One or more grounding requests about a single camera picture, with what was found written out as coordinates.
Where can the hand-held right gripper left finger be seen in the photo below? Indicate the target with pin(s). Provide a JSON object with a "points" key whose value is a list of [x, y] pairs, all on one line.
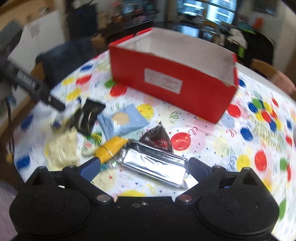
{"points": [[91, 168]]}

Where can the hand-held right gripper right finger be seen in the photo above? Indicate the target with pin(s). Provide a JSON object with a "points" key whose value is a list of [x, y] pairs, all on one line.
{"points": [[197, 169]]}

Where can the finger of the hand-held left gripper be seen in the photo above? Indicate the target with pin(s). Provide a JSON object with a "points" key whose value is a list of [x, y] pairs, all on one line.
{"points": [[56, 104]]}

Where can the small teal snack packet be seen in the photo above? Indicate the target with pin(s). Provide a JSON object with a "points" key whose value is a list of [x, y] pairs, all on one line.
{"points": [[106, 165]]}

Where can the green white candy packet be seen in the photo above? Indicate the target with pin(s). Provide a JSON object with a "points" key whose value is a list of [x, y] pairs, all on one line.
{"points": [[91, 141]]}

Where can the black snack packet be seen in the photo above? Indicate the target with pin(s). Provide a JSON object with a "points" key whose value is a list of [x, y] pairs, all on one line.
{"points": [[89, 113]]}

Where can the pale yellow snack packet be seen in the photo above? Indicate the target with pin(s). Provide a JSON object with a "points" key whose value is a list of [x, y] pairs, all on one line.
{"points": [[62, 146]]}

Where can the silver foil snack packet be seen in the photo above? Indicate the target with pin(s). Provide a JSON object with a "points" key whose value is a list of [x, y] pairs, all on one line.
{"points": [[150, 163]]}

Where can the dark triangular snack packet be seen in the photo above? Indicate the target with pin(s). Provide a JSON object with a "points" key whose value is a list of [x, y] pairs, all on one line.
{"points": [[159, 139]]}

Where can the light blue cookie packet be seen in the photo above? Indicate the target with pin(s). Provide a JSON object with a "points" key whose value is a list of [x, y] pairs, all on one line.
{"points": [[129, 125]]}

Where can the red cardboard box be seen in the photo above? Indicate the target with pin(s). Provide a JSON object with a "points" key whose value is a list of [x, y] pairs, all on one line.
{"points": [[185, 97]]}

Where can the wooden chair with jacket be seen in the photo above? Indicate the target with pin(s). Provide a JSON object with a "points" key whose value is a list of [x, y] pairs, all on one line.
{"points": [[39, 71]]}

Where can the dark denim jacket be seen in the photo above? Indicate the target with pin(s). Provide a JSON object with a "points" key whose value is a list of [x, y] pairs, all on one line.
{"points": [[67, 58]]}

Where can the white cabinet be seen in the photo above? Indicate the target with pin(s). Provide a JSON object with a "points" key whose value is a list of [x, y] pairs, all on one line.
{"points": [[44, 34]]}

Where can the dark low media console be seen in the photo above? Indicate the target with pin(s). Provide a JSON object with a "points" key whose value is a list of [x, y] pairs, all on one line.
{"points": [[124, 18]]}

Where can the wooden chair with towel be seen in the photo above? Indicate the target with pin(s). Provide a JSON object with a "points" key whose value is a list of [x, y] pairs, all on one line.
{"points": [[262, 67]]}

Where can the pink towel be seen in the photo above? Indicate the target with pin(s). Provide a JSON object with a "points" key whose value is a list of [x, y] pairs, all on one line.
{"points": [[285, 84]]}

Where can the pile of black clothing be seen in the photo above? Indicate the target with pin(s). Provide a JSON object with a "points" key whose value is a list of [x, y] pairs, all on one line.
{"points": [[256, 46]]}

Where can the white garment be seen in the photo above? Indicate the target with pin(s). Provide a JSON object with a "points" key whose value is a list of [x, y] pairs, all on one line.
{"points": [[235, 37]]}

